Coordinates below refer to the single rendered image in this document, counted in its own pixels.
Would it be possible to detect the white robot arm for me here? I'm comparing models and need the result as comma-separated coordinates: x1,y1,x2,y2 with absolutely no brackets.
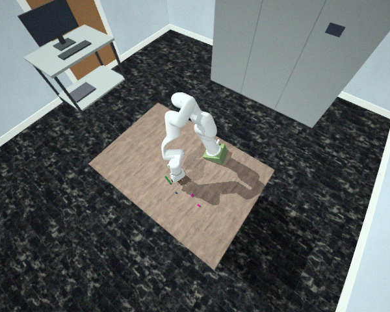
162,92,221,176

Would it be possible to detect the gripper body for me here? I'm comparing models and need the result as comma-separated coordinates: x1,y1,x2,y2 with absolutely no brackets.
170,168,185,183

